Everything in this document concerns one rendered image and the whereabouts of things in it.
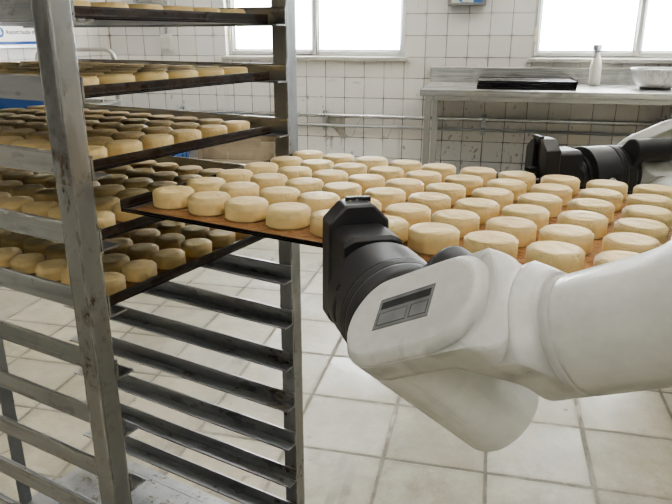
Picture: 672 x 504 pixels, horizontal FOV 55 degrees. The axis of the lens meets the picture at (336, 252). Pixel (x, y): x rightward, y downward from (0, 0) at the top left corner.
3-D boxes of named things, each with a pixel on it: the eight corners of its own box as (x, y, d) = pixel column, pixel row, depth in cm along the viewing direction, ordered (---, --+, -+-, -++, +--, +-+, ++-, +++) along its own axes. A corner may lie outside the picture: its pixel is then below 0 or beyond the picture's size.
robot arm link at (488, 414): (412, 394, 51) (478, 485, 41) (314, 324, 47) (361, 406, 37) (506, 287, 51) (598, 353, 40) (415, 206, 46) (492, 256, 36)
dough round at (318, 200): (291, 215, 75) (290, 198, 74) (307, 205, 79) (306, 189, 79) (331, 219, 73) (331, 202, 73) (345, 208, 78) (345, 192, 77)
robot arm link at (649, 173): (577, 171, 103) (636, 167, 106) (605, 224, 98) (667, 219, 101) (613, 120, 94) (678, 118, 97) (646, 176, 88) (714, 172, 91)
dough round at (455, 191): (466, 198, 83) (467, 183, 82) (463, 208, 78) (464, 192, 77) (428, 196, 84) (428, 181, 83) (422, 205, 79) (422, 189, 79)
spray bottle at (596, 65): (588, 85, 432) (593, 44, 424) (586, 84, 442) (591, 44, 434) (601, 85, 430) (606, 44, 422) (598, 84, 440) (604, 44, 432)
